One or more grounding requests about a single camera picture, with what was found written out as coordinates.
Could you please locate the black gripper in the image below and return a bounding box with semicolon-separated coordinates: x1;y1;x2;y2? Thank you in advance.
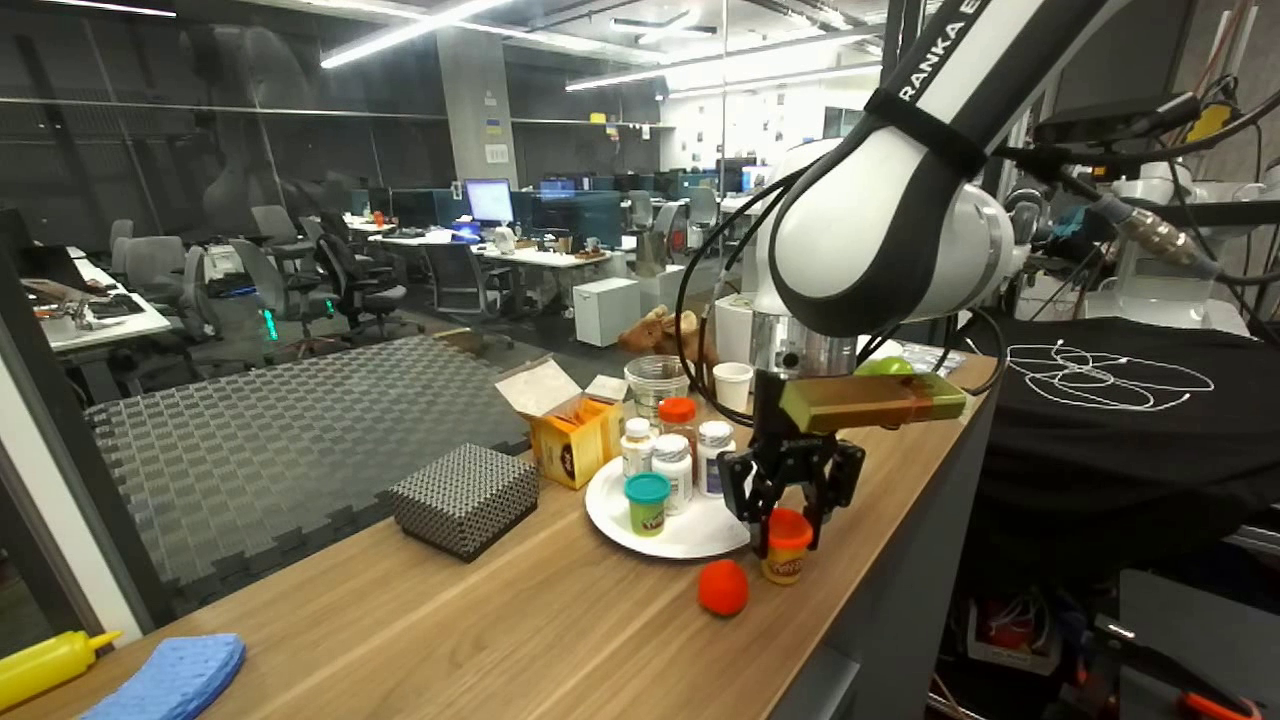
717;367;870;551

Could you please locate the spice bottle orange cap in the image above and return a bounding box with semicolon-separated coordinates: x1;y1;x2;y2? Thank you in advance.
655;392;702;444

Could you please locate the teal lid dough can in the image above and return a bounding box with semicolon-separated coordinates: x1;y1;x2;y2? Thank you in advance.
619;468;677;535

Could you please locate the small white bottle green label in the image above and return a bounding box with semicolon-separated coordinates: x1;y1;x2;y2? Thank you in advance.
616;416;658;476

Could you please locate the clear plastic cup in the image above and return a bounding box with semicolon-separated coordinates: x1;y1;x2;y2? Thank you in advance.
619;356;697;418
619;347;697;400

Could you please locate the white paper plate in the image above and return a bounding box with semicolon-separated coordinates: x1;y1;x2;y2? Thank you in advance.
580;453;758;563

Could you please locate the grey foam tile stack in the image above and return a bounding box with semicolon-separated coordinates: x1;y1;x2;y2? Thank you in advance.
384;441;543;563

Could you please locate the orange lid yellow dough can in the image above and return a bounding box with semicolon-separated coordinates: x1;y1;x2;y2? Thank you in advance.
758;506;819;584

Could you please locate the red plush ball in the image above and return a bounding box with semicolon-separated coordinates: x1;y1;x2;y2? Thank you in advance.
697;557;754;622

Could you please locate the white paper cup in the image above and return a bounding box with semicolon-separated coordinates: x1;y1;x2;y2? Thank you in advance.
708;358;758;416

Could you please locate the green fruit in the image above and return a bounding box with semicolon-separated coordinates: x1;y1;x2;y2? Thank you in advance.
856;352;919;383

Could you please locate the brown moose plush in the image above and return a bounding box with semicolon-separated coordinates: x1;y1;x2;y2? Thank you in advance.
619;305;702;358

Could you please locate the white storage box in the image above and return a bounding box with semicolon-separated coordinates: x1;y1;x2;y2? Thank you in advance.
571;271;648;352

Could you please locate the black table cloth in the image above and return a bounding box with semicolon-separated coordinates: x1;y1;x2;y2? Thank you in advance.
977;311;1280;535

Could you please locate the long white office desk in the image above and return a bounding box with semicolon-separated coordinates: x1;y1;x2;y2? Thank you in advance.
362;225;604;291

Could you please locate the lit computer monitor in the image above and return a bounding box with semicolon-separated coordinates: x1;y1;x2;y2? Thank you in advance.
459;175;519;227

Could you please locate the black office chair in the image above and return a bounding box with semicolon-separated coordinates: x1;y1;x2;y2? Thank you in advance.
307;213;412;331

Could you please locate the grey foam floor mat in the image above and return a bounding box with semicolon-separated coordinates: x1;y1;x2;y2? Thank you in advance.
81;331;593;615

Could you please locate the grey concrete column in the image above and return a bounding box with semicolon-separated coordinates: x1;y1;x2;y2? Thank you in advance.
437;22;519;190

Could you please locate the yellow mustard bottle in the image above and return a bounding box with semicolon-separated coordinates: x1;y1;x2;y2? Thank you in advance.
0;626;121;711

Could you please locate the thin white cable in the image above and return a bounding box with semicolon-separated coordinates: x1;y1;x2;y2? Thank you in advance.
1000;337;1219;416

